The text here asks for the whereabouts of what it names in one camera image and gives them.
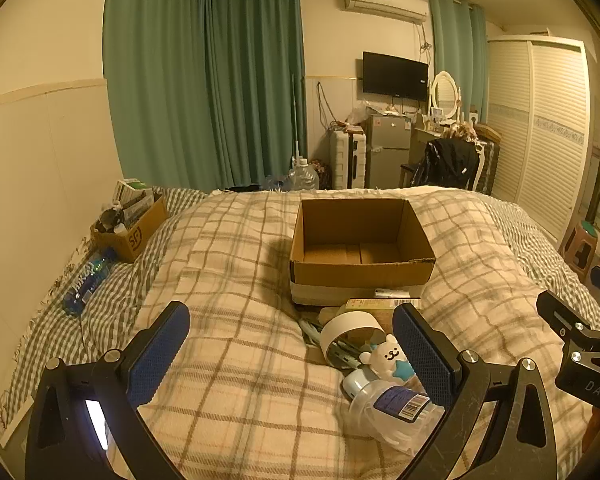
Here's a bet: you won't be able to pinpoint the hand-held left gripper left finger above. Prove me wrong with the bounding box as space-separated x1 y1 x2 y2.
25 301 191 480

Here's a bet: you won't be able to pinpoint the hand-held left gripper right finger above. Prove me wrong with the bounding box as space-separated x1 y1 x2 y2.
392 302 561 480

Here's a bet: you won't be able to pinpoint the white bear toy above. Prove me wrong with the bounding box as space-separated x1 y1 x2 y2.
359 334 412 378

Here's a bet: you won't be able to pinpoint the clear plastic jar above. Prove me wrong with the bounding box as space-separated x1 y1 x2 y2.
347 379 448 456

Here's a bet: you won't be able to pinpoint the beige carton box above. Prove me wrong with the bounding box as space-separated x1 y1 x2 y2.
343 298 423 312

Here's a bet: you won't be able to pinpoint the white tape roll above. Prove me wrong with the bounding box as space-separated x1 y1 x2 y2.
320 310 386 366

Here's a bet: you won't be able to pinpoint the bundle of green pens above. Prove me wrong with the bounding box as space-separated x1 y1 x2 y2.
300 316 361 368

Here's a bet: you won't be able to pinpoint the person's right hand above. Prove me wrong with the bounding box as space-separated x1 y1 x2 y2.
581 406 600 457

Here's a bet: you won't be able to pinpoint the plastic stool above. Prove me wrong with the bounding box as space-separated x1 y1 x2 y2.
560 221 600 281

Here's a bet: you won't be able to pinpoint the blue water bottle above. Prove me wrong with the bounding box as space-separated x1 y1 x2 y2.
62 247 118 317

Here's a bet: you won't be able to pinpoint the plaid blanket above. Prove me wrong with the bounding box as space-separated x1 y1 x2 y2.
125 187 600 480

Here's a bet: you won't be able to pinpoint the small printed cardboard box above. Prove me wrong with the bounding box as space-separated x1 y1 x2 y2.
91 191 170 264

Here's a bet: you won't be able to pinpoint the white slatted wardrobe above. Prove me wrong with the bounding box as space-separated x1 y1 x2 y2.
486 35 593 251

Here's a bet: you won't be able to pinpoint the white and green box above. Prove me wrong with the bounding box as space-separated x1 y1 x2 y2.
114 178 156 206

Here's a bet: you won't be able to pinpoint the brown suitcase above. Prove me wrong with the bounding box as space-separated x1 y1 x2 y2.
475 125 502 196

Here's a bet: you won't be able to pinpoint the black jacket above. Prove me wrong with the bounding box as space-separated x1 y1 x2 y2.
414 138 481 191

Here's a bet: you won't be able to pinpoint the grey small fridge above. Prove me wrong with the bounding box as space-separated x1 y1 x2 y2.
365 112 413 190

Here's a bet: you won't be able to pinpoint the white suitcase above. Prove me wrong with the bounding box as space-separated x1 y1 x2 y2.
328 129 367 191

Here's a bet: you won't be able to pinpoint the large clear water jug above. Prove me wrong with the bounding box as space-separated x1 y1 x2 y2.
286 156 321 192

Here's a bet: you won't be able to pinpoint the white dressing table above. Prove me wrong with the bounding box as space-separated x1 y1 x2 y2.
412 122 463 161

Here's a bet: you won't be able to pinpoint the white oval mirror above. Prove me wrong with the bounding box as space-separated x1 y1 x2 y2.
428 71 461 122

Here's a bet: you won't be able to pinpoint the white pole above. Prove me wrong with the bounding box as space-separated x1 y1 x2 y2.
291 74 302 161

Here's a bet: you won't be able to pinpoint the wide green curtain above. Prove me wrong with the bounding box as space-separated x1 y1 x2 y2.
103 0 308 193

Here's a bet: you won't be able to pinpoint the narrow green curtain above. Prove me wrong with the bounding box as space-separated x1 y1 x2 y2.
427 0 490 126

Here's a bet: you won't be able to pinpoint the white air conditioner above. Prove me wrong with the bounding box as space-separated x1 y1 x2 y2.
339 0 429 25

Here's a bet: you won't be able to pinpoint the wall cables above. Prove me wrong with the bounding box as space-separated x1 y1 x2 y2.
316 81 332 132

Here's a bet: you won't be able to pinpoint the black wall television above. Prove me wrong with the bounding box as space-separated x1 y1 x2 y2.
362 51 429 102

